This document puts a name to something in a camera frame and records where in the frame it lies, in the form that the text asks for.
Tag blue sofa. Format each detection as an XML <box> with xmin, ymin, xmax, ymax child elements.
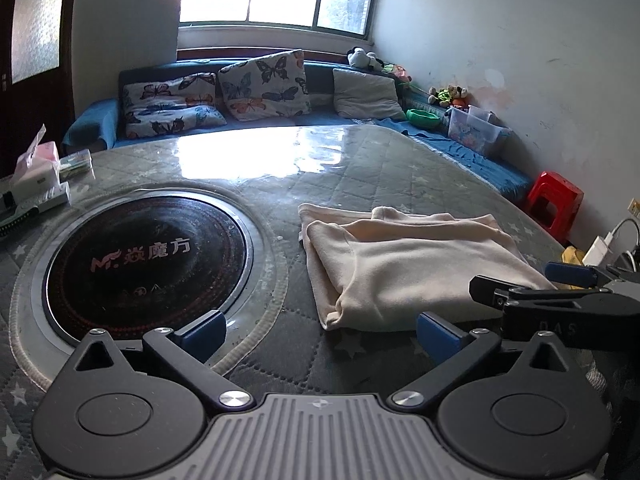
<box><xmin>62</xmin><ymin>58</ymin><xmax>534</xmax><ymax>204</ymax></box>

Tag white power adapter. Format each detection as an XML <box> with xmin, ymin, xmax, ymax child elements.
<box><xmin>582</xmin><ymin>232</ymin><xmax>614</xmax><ymax>266</ymax></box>

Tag white remote control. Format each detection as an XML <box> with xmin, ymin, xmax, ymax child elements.
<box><xmin>17</xmin><ymin>182</ymin><xmax>70</xmax><ymax>214</ymax></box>

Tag black white plush toy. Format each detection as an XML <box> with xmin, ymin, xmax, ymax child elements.
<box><xmin>346</xmin><ymin>47</ymin><xmax>384</xmax><ymax>73</ymax></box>

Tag teal black smartwatch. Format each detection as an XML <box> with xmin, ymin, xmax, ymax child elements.
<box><xmin>0</xmin><ymin>191</ymin><xmax>39</xmax><ymax>237</ymax></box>

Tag upright butterfly pillow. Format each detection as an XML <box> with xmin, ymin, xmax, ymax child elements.
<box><xmin>218</xmin><ymin>50</ymin><xmax>312</xmax><ymax>122</ymax></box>

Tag white cable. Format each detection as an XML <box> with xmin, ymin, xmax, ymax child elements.
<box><xmin>610</xmin><ymin>214</ymin><xmax>640</xmax><ymax>266</ymax></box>

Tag pink white tissue box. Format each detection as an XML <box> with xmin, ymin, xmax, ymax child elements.
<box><xmin>10</xmin><ymin>125</ymin><xmax>60</xmax><ymax>203</ymax></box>

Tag cream sweatshirt garment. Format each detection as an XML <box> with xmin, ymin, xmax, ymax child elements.
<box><xmin>298</xmin><ymin>204</ymin><xmax>552</xmax><ymax>332</ymax></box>

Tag green flat packet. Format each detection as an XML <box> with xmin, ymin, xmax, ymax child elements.
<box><xmin>58</xmin><ymin>148</ymin><xmax>93</xmax><ymax>182</ymax></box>

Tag grey plain pillow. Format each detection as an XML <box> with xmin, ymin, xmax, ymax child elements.
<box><xmin>333</xmin><ymin>68</ymin><xmax>406</xmax><ymax>120</ymax></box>

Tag green bowl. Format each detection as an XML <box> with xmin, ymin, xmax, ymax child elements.
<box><xmin>406</xmin><ymin>108</ymin><xmax>442</xmax><ymax>130</ymax></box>

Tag clear plastic storage box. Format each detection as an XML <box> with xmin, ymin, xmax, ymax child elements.
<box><xmin>447</xmin><ymin>106</ymin><xmax>511</xmax><ymax>158</ymax></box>

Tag flat butterfly pillow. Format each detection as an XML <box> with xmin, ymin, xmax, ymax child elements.
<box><xmin>122</xmin><ymin>73</ymin><xmax>227</xmax><ymax>140</ymax></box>

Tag round black induction cooktop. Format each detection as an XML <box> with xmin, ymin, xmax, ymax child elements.
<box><xmin>42</xmin><ymin>190</ymin><xmax>254</xmax><ymax>344</ymax></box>

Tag dark wooden door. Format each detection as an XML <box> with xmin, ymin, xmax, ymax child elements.
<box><xmin>1</xmin><ymin>0</ymin><xmax>75</xmax><ymax>177</ymax></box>

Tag small colourful plush toys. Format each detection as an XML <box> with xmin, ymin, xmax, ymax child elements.
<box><xmin>427</xmin><ymin>84</ymin><xmax>470</xmax><ymax>110</ymax></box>

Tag red plastic stool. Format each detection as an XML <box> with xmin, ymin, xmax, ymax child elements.
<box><xmin>522</xmin><ymin>171</ymin><xmax>584</xmax><ymax>244</ymax></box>

